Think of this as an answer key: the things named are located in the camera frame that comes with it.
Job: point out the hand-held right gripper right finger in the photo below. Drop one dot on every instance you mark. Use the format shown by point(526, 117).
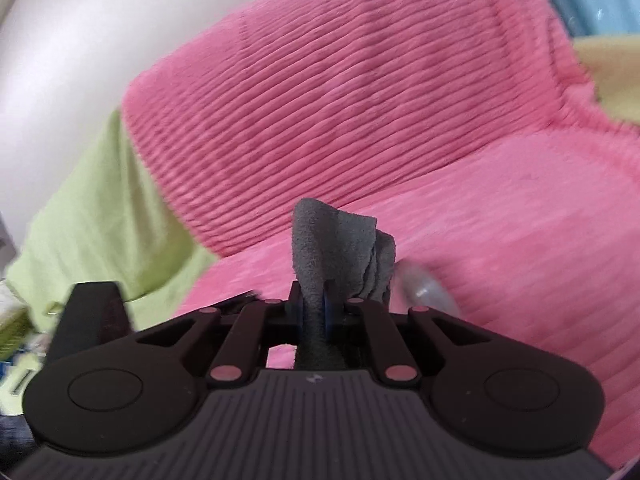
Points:
point(328, 312)

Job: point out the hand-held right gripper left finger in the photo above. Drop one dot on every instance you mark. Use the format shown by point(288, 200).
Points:
point(298, 312)

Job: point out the grey cleaning cloth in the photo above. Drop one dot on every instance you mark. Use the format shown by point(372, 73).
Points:
point(330, 250)

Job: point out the pink ribbed blanket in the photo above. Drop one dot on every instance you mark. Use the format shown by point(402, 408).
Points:
point(380, 125)

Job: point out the pale yellow cloth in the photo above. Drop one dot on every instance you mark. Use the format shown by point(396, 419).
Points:
point(612, 72)

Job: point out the light green bedsheet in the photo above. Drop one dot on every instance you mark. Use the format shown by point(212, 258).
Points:
point(105, 220)

